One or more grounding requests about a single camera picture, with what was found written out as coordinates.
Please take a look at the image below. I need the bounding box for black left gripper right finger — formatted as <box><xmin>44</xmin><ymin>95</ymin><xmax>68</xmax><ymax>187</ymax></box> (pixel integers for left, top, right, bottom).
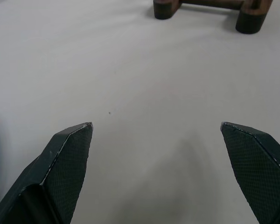
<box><xmin>220</xmin><ymin>121</ymin><xmax>280</xmax><ymax>224</ymax></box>

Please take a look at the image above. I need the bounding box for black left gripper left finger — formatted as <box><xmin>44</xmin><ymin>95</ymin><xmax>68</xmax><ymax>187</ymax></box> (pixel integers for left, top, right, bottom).
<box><xmin>0</xmin><ymin>121</ymin><xmax>94</xmax><ymax>224</ymax></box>

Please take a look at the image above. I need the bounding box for brown wooden stand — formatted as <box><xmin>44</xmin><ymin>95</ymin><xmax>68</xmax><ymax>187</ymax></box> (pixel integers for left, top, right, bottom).
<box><xmin>153</xmin><ymin>0</ymin><xmax>265</xmax><ymax>35</ymax></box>

